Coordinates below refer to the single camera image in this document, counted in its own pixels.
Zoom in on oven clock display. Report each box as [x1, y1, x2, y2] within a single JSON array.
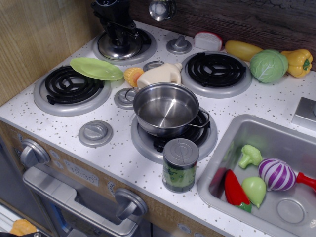
[[63, 159, 99, 187]]

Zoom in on front grey stove knob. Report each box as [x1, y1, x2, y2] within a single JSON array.
[[78, 120, 114, 148]]

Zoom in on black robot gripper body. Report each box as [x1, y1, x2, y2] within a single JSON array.
[[91, 0, 136, 33]]

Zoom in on grey faucet base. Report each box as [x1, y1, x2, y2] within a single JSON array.
[[292, 97, 316, 131]]

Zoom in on front left stove burner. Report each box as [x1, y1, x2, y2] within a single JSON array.
[[34, 66, 111, 117]]

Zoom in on silver toy sink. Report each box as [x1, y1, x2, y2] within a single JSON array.
[[197, 115, 316, 237]]

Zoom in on grey oven door handle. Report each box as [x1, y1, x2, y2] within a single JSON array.
[[23, 167, 138, 237]]

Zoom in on steel pot with handles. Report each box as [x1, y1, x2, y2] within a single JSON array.
[[125, 82, 210, 137]]

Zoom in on middle grey stove knob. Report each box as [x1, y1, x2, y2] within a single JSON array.
[[114, 88, 137, 110]]

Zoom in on oven dial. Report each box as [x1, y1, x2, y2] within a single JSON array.
[[20, 139, 50, 168], [115, 188, 148, 221]]

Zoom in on green toy broccoli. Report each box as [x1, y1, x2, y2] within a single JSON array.
[[238, 144, 263, 169]]

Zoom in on toy corn cob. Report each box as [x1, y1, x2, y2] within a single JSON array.
[[123, 67, 144, 87]]

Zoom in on steel pot lid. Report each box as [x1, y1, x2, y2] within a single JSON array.
[[97, 33, 143, 61]]

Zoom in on right oven dial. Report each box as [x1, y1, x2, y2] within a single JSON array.
[[115, 188, 148, 221]]

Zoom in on front right stove burner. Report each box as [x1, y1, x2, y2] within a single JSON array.
[[131, 110, 218, 164]]

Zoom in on hanging steel ladle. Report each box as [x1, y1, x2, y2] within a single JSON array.
[[149, 0, 177, 21]]

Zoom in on red toy chili pepper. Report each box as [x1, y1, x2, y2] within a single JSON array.
[[224, 169, 252, 213]]

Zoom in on purple toy onion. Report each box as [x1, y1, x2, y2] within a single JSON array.
[[258, 158, 296, 191]]

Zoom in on yellow toy bell pepper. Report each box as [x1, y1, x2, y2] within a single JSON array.
[[281, 49, 313, 78]]

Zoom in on green plastic plate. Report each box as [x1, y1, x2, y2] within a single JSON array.
[[70, 57, 123, 81]]

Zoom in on red toy piece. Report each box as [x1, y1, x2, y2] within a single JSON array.
[[296, 172, 316, 192]]

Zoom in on cream toy milk jug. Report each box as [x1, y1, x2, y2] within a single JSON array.
[[136, 63, 183, 88]]

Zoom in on green labelled toy can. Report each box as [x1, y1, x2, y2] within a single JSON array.
[[162, 138, 199, 193]]

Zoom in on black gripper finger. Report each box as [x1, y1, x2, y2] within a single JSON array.
[[122, 29, 139, 46], [106, 29, 120, 46]]

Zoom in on white red toy cheese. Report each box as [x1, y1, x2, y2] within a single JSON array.
[[194, 31, 223, 51]]

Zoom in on left oven dial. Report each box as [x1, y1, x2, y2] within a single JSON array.
[[20, 139, 50, 168]]

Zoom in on light green toy pear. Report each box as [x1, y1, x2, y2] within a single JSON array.
[[241, 177, 267, 208]]

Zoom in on grey knob behind jug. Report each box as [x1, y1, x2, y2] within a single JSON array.
[[143, 60, 164, 72]]

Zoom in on green toy cabbage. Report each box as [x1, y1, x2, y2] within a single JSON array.
[[250, 49, 288, 83]]

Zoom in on yellow toy squash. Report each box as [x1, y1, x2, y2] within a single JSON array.
[[225, 40, 263, 62]]

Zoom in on orange object bottom left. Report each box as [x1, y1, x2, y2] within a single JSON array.
[[9, 219, 37, 236]]

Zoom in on back right stove burner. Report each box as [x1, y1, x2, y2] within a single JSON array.
[[181, 51, 252, 99]]

